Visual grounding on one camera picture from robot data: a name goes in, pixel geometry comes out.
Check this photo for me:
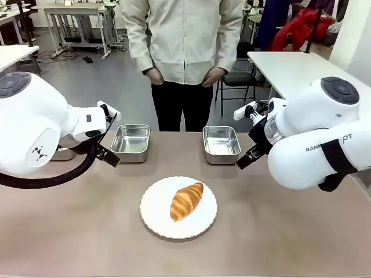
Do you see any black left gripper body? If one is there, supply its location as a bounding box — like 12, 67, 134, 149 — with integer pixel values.
93, 141, 107, 159

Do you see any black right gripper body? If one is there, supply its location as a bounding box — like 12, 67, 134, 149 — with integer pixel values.
248, 118, 274, 156

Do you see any golden brown croissant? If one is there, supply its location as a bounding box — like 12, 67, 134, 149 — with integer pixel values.
169, 182, 205, 222

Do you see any person's left forearm cream sleeve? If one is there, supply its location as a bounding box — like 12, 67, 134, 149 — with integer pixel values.
216, 27, 243, 75

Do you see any person's right forearm cream sleeve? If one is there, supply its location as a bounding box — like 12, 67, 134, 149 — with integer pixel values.
122, 27, 159, 74

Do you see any rectangular steel container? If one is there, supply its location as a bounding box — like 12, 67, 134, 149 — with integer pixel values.
110, 123, 152, 164
202, 125, 242, 166
49, 145, 78, 162

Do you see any person's left hand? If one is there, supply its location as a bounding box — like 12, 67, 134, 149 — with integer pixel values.
201, 67, 229, 88

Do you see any person's right hand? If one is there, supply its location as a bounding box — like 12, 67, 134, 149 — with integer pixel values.
144, 67, 165, 86

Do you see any black folding chair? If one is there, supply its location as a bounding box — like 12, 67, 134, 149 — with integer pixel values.
214, 41, 258, 117

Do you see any large white side table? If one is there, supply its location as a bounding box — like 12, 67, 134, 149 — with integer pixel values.
247, 50, 350, 103

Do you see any white scalloped plate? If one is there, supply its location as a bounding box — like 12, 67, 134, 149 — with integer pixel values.
139, 175, 219, 240

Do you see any red cloth pile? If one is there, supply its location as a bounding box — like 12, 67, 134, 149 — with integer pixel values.
271, 8, 334, 52

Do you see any purple hanging cloth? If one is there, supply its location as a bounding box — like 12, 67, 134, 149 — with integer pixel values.
256, 0, 295, 50

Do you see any person in cream shirt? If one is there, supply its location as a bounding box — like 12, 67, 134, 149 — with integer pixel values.
121, 0, 244, 133

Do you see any thin black stand pole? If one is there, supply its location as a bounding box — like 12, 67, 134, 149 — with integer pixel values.
304, 0, 323, 55

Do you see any small white side table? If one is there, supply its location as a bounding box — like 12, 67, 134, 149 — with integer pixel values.
0, 44, 40, 74

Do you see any grey metal workbench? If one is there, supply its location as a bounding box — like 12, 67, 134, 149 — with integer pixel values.
42, 2, 119, 61

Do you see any thick black stand pole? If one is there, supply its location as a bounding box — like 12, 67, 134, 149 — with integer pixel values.
17, 0, 35, 47

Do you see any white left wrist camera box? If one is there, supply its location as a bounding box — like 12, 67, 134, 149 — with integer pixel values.
96, 100, 121, 122

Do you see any black sleeved left arm cable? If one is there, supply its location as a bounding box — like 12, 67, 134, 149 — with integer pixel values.
0, 138, 98, 189

